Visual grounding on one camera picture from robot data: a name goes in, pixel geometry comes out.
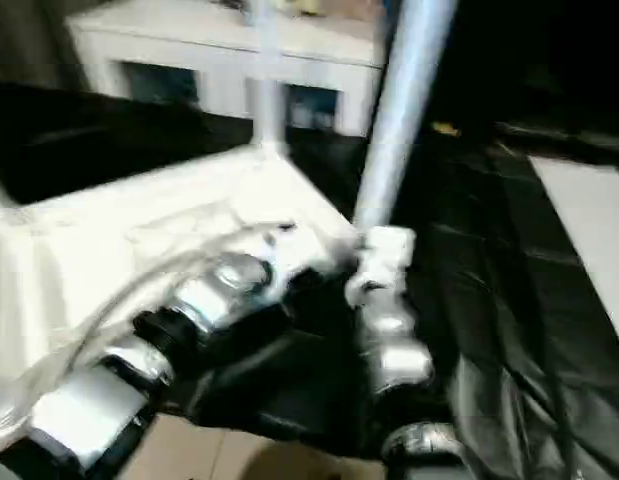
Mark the white plastic table leg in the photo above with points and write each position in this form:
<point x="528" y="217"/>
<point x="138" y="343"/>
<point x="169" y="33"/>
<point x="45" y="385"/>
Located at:
<point x="267" y="90"/>
<point x="404" y="100"/>

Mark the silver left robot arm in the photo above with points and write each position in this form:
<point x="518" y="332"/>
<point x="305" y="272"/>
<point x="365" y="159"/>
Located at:
<point x="219" y="290"/>

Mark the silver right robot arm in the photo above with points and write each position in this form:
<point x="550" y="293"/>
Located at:
<point x="389" y="350"/>

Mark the small yellow tag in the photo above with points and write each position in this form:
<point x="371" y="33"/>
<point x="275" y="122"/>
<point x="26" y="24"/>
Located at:
<point x="444" y="128"/>

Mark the black work mat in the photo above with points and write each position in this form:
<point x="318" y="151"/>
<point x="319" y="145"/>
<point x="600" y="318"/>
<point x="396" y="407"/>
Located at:
<point x="509" y="330"/>

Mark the white cabinet with glass doors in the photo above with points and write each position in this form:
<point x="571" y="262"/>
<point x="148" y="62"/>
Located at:
<point x="189" y="40"/>

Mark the flat white board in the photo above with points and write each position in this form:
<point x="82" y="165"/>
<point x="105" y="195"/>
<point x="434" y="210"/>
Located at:
<point x="589" y="220"/>

